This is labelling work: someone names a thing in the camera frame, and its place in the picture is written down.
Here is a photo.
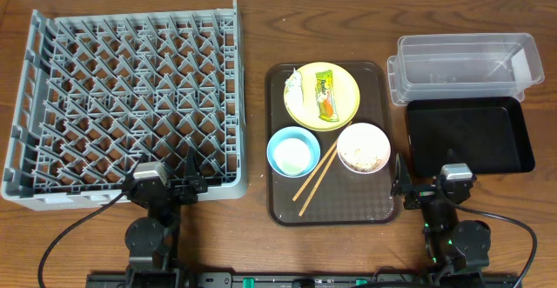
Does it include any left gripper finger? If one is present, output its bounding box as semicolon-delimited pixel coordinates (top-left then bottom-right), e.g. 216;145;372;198
132;153;148;172
184;147;200;179

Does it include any pink bowl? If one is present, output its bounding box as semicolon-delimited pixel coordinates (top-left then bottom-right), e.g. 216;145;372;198
337;123;391;175

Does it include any green orange snack wrapper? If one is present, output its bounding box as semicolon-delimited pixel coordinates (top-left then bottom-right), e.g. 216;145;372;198
315;70;339;122

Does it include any light blue bowl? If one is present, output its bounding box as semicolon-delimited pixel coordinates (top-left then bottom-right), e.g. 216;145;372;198
266;126;321;177

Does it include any white tissue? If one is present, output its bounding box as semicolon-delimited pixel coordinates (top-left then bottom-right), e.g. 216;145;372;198
284;69;304;114

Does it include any wooden chopstick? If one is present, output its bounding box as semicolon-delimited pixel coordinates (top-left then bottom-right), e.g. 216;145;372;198
299;147;337;217
292;140;338;201

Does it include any pale green plastic cup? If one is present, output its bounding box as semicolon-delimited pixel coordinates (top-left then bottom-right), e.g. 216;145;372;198
273;138;312;177

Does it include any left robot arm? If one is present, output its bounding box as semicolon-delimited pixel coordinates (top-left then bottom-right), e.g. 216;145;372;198
122;149;208;288

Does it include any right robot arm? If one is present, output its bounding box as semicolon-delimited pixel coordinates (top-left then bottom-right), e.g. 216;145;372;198
391;154;491;287

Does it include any grey plastic dishwasher rack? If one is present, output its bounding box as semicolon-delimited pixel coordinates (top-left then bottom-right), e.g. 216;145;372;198
1;5;248;211

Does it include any black rectangular tray bin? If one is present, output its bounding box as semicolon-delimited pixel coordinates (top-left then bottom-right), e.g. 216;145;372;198
406;97;535;177

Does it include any dark brown serving tray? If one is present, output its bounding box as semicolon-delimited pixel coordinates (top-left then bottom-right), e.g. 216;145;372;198
267;61;400;227

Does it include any clear plastic bin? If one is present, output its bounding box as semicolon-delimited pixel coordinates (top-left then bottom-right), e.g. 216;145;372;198
386;33;545;106

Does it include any yellow round plate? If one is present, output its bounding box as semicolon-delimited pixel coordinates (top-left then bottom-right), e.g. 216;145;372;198
285;62;360;131

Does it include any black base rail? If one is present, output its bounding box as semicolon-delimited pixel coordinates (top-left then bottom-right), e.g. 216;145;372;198
85;271;521;288

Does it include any left black cable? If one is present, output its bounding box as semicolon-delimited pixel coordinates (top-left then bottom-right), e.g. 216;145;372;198
37;191;128;288

